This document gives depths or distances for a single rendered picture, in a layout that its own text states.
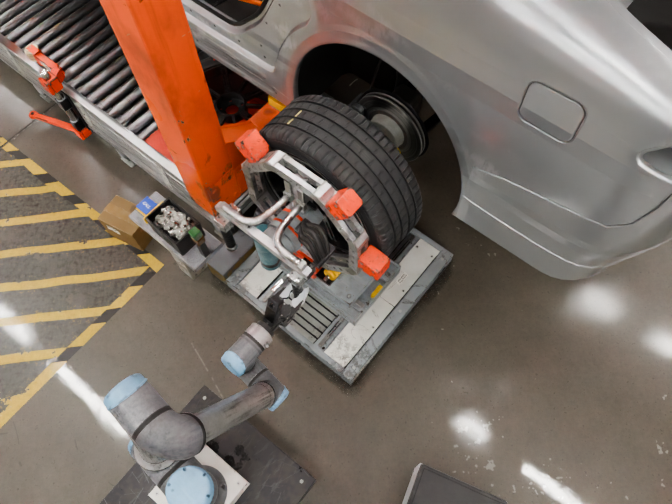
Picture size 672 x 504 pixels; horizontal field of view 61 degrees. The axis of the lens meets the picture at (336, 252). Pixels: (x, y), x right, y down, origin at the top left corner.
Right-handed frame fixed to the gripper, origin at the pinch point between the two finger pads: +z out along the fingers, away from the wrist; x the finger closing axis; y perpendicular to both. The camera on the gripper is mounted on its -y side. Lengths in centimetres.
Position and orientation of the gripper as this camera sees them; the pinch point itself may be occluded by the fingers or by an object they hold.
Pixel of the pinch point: (302, 285)
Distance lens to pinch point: 199.0
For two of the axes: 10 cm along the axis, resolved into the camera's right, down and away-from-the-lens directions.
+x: 7.7, 5.6, -2.9
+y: 0.2, 4.4, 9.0
